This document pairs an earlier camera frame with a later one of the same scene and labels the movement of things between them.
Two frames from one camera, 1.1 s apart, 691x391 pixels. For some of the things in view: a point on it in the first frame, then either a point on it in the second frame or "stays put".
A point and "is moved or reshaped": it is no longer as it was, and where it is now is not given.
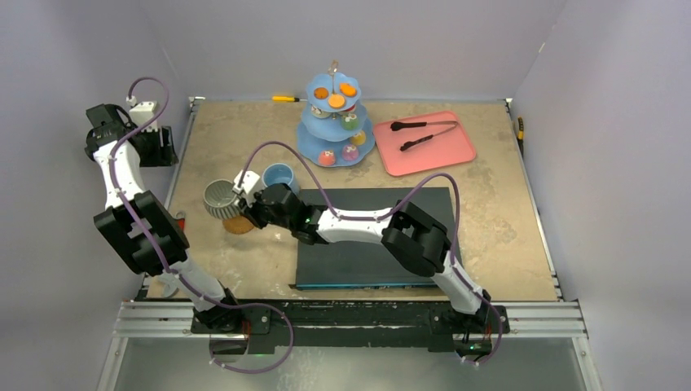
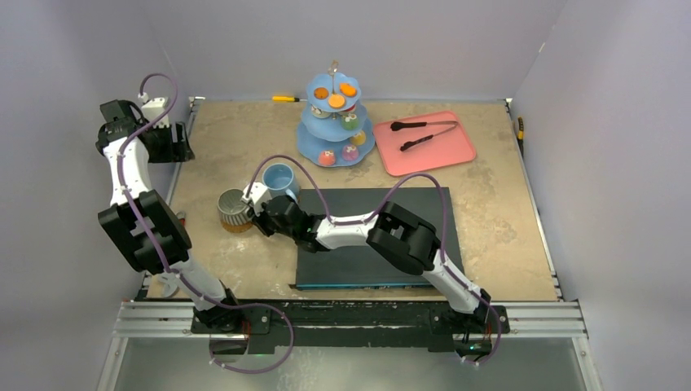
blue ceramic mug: (280, 173) stays put
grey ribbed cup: (219, 199) is moved or reshaped
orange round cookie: (336, 100) stays put
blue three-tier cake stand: (334, 131) stays put
